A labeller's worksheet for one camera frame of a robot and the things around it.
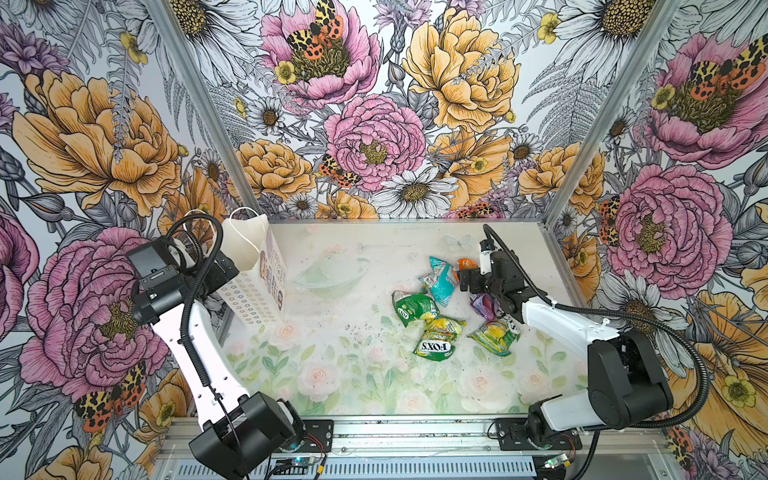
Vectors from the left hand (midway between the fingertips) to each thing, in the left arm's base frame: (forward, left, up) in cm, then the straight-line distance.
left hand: (220, 283), depth 71 cm
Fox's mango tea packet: (-5, -69, -21) cm, 73 cm away
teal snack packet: (+15, -56, -22) cm, 62 cm away
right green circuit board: (-33, -78, -27) cm, 89 cm away
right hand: (+11, -64, -16) cm, 67 cm away
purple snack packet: (+6, -69, -21) cm, 72 cm away
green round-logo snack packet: (+5, -47, -22) cm, 52 cm away
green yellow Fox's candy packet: (-5, -53, -21) cm, 58 cm away
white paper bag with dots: (+4, -4, -11) cm, 12 cm away
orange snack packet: (+20, -64, -20) cm, 70 cm away
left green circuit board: (-33, -16, -30) cm, 47 cm away
